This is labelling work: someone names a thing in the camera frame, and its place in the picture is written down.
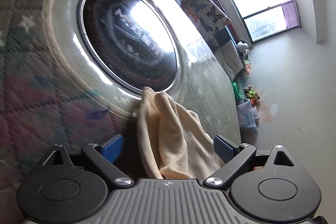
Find clear plastic storage box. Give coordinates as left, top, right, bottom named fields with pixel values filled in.
left=236, top=101, right=259, bottom=132

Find right butterfly print cushion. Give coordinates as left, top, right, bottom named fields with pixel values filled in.
left=183, top=0, right=231, bottom=41

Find orange green plush toy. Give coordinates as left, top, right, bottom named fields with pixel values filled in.
left=243, top=59, right=251, bottom=75

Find colourful plush toys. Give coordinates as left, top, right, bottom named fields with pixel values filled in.
left=244, top=85, right=261, bottom=103

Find grey plain cushion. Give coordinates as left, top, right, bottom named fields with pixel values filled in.
left=214, top=39, right=244, bottom=82

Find blue corner sofa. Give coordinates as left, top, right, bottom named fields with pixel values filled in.
left=175, top=0, right=251, bottom=82

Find black round induction cooktop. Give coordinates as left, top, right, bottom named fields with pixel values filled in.
left=77, top=0, right=180, bottom=94

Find grey quilted star table cover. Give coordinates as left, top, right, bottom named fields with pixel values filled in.
left=1, top=0, right=241, bottom=223

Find cream beige garment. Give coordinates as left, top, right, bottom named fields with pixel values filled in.
left=137, top=87, right=225, bottom=181

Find panda plush toy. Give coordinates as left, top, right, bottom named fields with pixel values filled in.
left=236, top=41, right=249, bottom=60

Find green plastic bowl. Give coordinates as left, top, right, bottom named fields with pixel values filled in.
left=232, top=82, right=244, bottom=100

